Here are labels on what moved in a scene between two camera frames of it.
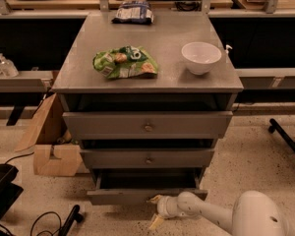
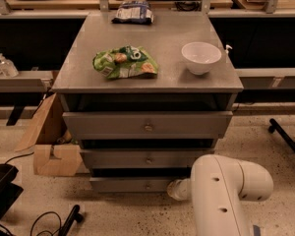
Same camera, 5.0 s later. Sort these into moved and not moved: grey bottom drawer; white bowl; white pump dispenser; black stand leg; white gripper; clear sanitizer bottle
Moved: white gripper; grey bottom drawer
Not moved: white bowl; white pump dispenser; clear sanitizer bottle; black stand leg
